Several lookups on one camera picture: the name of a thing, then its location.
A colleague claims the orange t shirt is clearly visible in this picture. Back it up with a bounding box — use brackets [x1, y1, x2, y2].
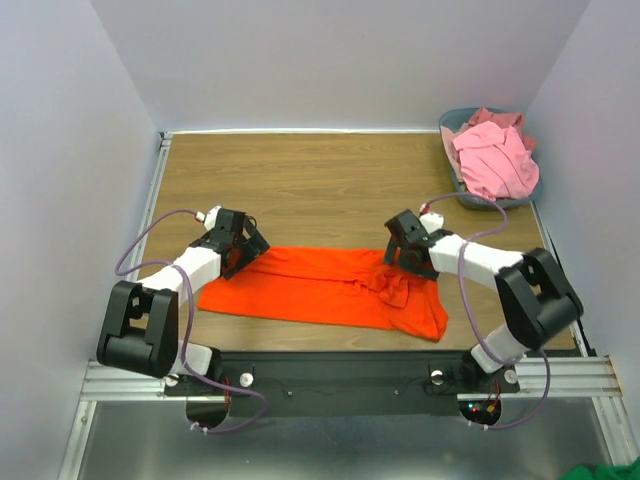
[198, 246, 448, 342]

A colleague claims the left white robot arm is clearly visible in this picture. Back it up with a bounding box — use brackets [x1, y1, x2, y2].
[96, 206, 270, 394]

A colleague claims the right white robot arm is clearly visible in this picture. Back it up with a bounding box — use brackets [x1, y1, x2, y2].
[384, 210, 584, 390]

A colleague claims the teal laundry basket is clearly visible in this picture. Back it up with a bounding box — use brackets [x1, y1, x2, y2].
[438, 107, 543, 211]

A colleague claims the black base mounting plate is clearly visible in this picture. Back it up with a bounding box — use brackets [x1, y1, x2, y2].
[164, 349, 521, 419]

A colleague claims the dusty pink t shirt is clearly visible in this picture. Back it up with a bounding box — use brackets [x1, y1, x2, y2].
[468, 107, 536, 152]

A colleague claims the green cloth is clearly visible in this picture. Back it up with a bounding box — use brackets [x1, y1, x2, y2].
[560, 463, 639, 480]

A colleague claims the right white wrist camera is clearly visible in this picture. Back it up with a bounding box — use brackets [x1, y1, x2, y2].
[419, 203, 444, 233]

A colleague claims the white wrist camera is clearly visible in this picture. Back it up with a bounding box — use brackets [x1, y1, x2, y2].
[194, 205, 222, 231]
[419, 203, 444, 233]

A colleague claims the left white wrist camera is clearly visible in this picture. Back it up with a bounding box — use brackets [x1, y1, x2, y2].
[194, 205, 222, 231]

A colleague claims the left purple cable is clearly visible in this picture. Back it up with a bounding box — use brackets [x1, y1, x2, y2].
[114, 208, 269, 435]

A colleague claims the purple cable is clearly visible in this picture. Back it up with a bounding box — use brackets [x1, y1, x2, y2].
[114, 208, 269, 435]
[418, 192, 552, 432]

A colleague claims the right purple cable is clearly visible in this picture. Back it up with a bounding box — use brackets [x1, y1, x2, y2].
[418, 192, 552, 432]

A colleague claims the right aluminium side rail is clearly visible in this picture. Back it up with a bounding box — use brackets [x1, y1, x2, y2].
[529, 202, 596, 357]

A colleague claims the aluminium frame rail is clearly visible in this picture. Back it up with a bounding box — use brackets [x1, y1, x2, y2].
[80, 357, 622, 402]

